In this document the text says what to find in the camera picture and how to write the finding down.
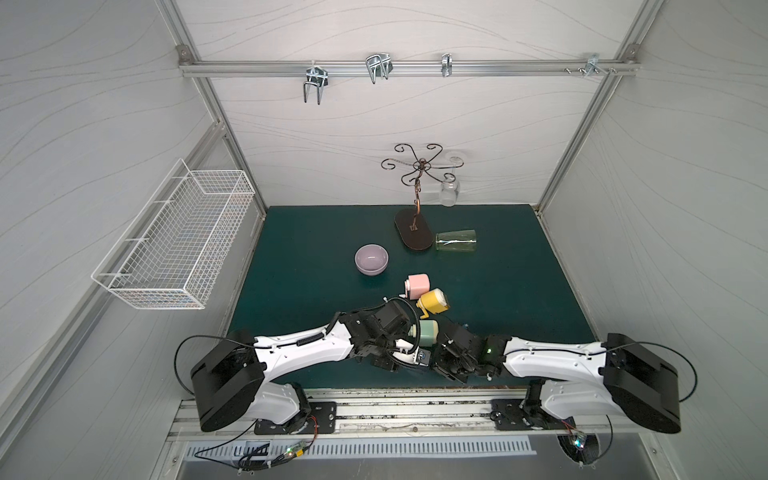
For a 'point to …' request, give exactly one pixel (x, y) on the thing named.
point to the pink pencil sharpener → (416, 285)
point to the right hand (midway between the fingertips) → (425, 366)
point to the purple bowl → (371, 259)
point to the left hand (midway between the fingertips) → (403, 351)
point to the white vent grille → (295, 450)
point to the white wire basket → (175, 250)
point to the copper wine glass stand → (413, 227)
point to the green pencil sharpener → (428, 332)
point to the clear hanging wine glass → (450, 186)
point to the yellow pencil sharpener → (435, 301)
